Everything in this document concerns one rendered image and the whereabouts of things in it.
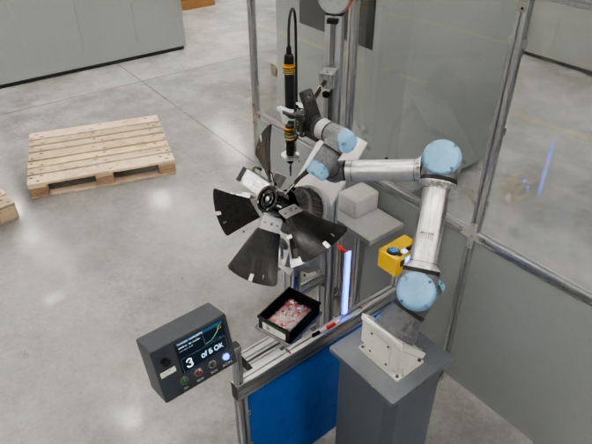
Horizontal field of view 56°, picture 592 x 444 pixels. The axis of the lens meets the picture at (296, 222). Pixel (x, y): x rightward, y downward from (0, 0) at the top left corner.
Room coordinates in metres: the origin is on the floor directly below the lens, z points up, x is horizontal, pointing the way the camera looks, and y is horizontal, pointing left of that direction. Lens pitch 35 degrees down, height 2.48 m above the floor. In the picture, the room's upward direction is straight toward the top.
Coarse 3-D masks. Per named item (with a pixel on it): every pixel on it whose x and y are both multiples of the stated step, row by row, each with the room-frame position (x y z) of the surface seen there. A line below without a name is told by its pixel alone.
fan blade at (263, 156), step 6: (270, 126) 2.22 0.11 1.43; (264, 132) 2.24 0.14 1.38; (270, 132) 2.19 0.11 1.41; (264, 138) 2.22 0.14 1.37; (264, 144) 2.20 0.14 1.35; (258, 150) 2.27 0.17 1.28; (264, 150) 2.19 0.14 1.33; (258, 156) 2.27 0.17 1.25; (264, 156) 2.17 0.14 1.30; (264, 162) 2.17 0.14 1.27; (264, 168) 2.18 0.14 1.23
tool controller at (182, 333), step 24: (192, 312) 1.27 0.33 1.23; (216, 312) 1.26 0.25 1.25; (144, 336) 1.18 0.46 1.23; (168, 336) 1.16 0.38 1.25; (192, 336) 1.16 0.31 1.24; (216, 336) 1.20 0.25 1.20; (144, 360) 1.13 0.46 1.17; (168, 360) 1.09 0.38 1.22; (216, 360) 1.17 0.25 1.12; (168, 384) 1.07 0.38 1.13; (192, 384) 1.11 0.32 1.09
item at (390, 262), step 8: (400, 240) 1.85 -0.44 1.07; (408, 240) 1.85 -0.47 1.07; (384, 248) 1.80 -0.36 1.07; (400, 248) 1.80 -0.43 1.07; (384, 256) 1.77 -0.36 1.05; (392, 256) 1.75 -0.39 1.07; (400, 256) 1.75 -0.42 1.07; (384, 264) 1.77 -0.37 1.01; (392, 264) 1.74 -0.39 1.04; (392, 272) 1.73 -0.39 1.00; (400, 272) 1.74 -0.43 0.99
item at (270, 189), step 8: (264, 192) 1.99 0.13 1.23; (272, 192) 1.96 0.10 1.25; (280, 192) 1.96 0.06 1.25; (256, 200) 1.97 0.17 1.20; (264, 200) 1.96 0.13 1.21; (272, 200) 1.93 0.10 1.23; (280, 200) 1.93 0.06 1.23; (288, 200) 1.96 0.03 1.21; (296, 200) 1.98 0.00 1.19; (264, 208) 1.93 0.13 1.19; (272, 208) 1.90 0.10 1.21; (280, 208) 1.92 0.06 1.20; (272, 216) 1.99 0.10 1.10; (280, 216) 1.97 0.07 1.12
